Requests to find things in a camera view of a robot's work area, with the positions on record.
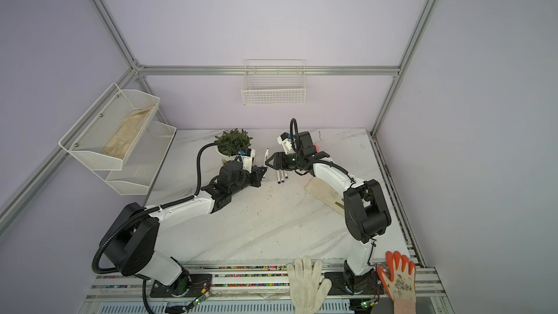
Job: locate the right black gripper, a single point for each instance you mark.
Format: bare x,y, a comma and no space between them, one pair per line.
279,161

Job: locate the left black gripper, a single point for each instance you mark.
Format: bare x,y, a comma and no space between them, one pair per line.
257,175

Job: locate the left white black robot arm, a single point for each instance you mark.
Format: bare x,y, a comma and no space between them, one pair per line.
132,245

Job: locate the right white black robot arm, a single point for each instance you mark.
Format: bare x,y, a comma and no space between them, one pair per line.
366,214

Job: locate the pink plastic watering can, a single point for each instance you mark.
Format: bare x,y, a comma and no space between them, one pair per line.
315,147

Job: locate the green potted plant white pot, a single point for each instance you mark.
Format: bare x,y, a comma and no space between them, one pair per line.
233,142

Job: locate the white knit glove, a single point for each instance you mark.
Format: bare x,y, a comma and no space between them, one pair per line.
307,291

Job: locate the beige cloth in shelf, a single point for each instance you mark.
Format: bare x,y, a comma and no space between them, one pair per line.
121,142

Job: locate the white mesh two-tier shelf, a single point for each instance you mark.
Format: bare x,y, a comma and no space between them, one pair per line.
136,173

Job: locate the orange white work glove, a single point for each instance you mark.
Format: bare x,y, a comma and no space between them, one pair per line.
400,282

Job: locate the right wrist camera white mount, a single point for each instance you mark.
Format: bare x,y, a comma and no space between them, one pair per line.
286,143

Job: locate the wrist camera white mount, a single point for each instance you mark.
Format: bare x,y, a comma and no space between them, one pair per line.
247,159
286,143

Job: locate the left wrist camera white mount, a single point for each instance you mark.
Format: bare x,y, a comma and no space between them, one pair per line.
247,159

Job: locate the white wire wall basket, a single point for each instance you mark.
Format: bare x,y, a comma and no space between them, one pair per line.
274,82

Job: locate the aluminium frame corner post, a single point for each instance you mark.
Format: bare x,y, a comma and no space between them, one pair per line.
409,52

